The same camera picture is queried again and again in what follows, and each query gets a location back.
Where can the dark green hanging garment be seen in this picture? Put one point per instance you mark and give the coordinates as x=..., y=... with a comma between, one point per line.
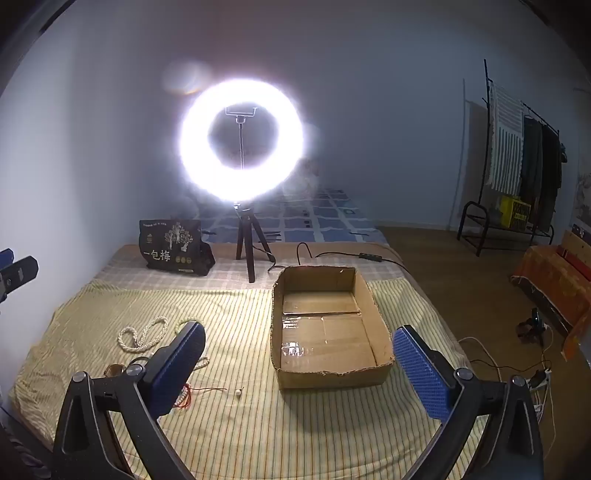
x=532, y=157

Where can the cardboard box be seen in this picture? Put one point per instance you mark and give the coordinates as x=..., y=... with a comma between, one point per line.
x=323, y=332

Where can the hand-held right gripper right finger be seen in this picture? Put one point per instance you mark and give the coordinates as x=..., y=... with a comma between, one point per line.
x=425, y=378

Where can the black tripod stand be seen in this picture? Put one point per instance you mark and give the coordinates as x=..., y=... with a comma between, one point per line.
x=247, y=240

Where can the small white bead pin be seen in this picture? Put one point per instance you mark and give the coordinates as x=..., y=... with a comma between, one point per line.
x=238, y=393

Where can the blue patterned bed sheet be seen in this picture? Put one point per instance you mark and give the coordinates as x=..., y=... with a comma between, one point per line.
x=323, y=217

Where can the black hanging garment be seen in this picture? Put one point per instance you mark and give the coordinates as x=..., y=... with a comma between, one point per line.
x=550, y=175

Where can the brown cardboard board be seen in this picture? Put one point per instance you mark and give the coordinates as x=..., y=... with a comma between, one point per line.
x=577, y=244

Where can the black printed bag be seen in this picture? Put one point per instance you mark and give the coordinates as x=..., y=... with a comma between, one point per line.
x=171, y=244

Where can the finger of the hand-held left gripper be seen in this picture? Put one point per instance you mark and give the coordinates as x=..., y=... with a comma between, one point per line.
x=18, y=272

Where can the white power strip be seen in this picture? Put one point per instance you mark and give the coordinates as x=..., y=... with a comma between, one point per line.
x=540, y=379

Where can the orange cloth covered furniture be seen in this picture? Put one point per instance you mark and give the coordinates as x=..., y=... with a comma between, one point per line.
x=554, y=281

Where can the white striped hanging cloth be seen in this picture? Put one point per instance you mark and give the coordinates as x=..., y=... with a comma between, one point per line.
x=505, y=138

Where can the yellow crate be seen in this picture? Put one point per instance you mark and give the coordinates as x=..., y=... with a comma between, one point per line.
x=513, y=212

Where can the black clothes rack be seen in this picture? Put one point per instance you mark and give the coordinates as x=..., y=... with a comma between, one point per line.
x=475, y=207

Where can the yellow striped bed sheet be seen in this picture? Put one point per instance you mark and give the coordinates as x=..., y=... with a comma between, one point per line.
x=231, y=438

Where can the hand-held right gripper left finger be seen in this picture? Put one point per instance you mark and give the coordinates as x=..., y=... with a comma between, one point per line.
x=178, y=369

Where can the brown bangle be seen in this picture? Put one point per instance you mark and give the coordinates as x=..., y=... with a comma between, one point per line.
x=114, y=370

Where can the folded floral quilt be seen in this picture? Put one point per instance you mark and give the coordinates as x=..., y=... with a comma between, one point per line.
x=307, y=177

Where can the wall poster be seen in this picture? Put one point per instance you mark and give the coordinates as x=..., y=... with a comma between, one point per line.
x=582, y=198

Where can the black device on floor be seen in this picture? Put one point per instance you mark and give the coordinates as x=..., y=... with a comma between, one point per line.
x=531, y=327

